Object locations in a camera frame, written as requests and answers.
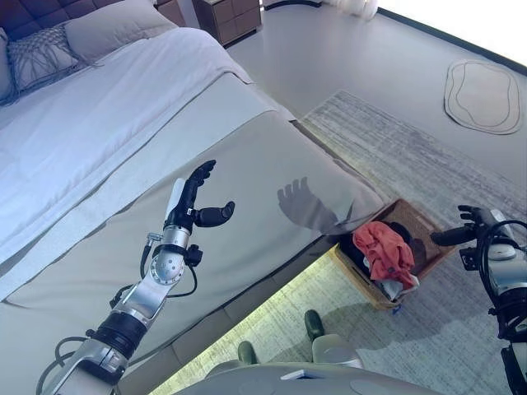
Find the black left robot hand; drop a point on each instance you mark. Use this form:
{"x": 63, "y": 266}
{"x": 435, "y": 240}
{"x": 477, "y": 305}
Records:
{"x": 185, "y": 205}

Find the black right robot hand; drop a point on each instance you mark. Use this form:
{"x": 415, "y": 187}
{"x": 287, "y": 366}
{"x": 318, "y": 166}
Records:
{"x": 481, "y": 220}

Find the black garment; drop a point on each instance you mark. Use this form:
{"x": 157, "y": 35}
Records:
{"x": 411, "y": 238}

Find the orange garment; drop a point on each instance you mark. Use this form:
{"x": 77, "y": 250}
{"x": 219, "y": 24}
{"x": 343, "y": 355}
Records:
{"x": 383, "y": 251}

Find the white garment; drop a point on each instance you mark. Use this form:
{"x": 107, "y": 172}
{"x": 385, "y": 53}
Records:
{"x": 391, "y": 288}

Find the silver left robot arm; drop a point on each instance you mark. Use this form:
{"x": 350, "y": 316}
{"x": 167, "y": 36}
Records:
{"x": 140, "y": 300}

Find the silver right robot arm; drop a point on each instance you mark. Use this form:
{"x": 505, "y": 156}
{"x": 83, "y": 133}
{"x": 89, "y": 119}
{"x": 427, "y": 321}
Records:
{"x": 508, "y": 271}

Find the brown wicker basket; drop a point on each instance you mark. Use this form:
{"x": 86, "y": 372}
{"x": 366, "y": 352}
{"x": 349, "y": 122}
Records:
{"x": 436, "y": 230}

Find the bed with beige cover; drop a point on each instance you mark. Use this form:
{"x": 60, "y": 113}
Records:
{"x": 255, "y": 164}

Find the small beige oval rug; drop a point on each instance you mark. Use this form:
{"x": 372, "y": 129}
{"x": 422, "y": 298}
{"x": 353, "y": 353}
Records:
{"x": 481, "y": 96}

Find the white duvet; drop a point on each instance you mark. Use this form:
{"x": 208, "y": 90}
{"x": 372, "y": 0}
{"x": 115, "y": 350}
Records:
{"x": 82, "y": 123}

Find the dark left robot foot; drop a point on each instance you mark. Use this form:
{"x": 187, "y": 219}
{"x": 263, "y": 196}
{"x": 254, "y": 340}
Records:
{"x": 247, "y": 351}

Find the dark robot foot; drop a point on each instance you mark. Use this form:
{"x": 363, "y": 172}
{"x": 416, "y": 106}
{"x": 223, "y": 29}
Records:
{"x": 247, "y": 351}
{"x": 315, "y": 323}

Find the silver left robot leg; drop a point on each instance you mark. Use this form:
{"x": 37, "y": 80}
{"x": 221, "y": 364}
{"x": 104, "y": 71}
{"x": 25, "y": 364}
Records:
{"x": 230, "y": 368}

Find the silver robot leg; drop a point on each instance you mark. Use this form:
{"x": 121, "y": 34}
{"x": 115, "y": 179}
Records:
{"x": 230, "y": 368}
{"x": 335, "y": 349}

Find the dark right robot foot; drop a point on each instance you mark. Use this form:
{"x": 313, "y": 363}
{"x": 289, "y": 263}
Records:
{"x": 315, "y": 323}

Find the brown wooden nightstand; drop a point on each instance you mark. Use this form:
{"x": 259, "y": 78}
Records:
{"x": 226, "y": 18}

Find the silver right robot leg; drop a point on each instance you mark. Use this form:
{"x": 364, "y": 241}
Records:
{"x": 335, "y": 349}

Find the grey patterned cushion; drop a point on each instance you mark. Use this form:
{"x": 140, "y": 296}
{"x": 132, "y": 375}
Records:
{"x": 39, "y": 57}

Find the grey robot torso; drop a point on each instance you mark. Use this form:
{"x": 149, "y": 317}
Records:
{"x": 309, "y": 380}

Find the large grey pillow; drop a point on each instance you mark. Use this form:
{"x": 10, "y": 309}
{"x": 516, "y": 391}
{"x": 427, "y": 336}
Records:
{"x": 6, "y": 70}

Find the brown tufted headboard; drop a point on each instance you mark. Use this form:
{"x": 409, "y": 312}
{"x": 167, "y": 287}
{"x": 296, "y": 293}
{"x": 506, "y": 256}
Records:
{"x": 33, "y": 12}

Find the sheer white curtain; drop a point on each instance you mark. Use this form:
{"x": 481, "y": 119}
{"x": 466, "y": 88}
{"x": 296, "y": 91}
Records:
{"x": 356, "y": 6}

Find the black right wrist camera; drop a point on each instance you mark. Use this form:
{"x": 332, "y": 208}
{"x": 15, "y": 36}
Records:
{"x": 469, "y": 257}

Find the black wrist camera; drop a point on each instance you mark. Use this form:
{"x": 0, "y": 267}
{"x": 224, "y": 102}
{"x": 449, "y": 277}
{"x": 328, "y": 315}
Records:
{"x": 469, "y": 257}
{"x": 193, "y": 254}

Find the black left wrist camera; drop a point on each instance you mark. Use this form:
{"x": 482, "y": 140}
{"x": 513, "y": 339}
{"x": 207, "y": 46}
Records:
{"x": 193, "y": 254}

